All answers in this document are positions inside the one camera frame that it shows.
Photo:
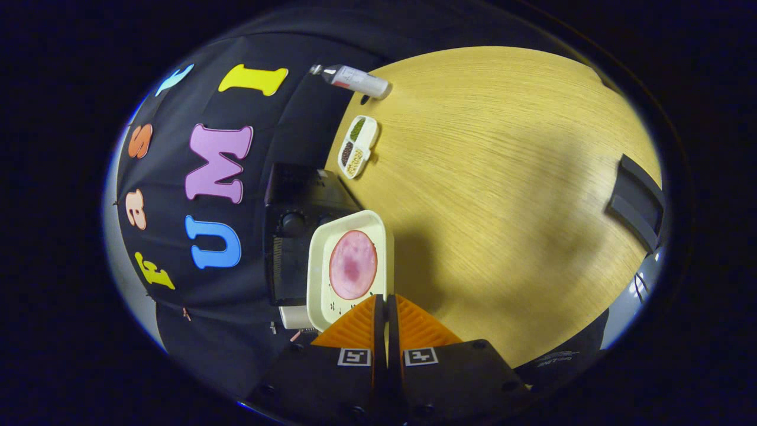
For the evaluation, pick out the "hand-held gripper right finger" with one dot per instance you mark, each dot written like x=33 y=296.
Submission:
x=449 y=378

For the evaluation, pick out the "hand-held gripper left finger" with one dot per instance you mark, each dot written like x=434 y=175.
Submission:
x=331 y=378

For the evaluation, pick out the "square white plate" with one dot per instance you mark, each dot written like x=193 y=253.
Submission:
x=319 y=296

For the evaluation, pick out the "pink ham slice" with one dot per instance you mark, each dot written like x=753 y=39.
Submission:
x=353 y=263

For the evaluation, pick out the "black toaster oven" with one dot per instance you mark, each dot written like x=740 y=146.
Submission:
x=295 y=260

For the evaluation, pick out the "white slot toaster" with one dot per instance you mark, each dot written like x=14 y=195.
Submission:
x=293 y=318

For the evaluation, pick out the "white divided bean tray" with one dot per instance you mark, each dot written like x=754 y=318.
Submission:
x=358 y=148

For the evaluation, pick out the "black chair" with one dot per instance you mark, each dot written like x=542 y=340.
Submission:
x=636 y=204

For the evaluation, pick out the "clear plastic bottle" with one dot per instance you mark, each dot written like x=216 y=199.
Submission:
x=358 y=80

